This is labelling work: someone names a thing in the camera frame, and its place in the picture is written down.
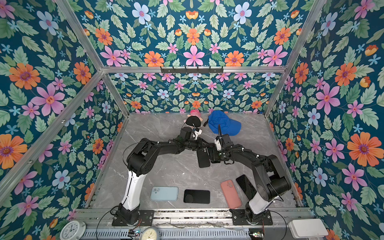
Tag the white rectangular box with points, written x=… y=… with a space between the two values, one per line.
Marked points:
x=307 y=228

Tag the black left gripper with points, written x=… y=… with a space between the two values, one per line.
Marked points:
x=199 y=145

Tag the black hook rail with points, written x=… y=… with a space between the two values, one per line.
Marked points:
x=191 y=70

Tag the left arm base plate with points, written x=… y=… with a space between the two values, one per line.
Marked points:
x=144 y=218

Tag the blue baseball cap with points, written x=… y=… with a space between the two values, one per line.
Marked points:
x=220 y=119

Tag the aluminium front rail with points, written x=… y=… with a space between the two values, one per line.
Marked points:
x=193 y=217

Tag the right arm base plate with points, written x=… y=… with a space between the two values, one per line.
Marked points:
x=241 y=218

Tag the white vented strip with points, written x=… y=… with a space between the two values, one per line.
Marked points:
x=169 y=234

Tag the black smartphone near right base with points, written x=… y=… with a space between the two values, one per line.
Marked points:
x=246 y=186

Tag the round timer gauge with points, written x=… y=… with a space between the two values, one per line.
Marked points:
x=150 y=233

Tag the plush doll pink striped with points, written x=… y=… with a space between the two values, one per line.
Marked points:
x=194 y=119

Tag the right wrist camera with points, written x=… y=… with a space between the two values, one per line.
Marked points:
x=218 y=144

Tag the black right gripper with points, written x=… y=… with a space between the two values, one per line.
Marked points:
x=213 y=153

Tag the light blue phone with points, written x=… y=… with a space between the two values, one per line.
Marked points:
x=164 y=194

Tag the pink phone case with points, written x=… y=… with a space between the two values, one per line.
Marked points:
x=231 y=195

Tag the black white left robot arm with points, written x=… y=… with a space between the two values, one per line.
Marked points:
x=141 y=161

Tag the white round clock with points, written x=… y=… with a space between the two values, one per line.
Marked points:
x=73 y=230

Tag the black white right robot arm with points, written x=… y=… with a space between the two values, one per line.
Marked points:
x=271 y=179

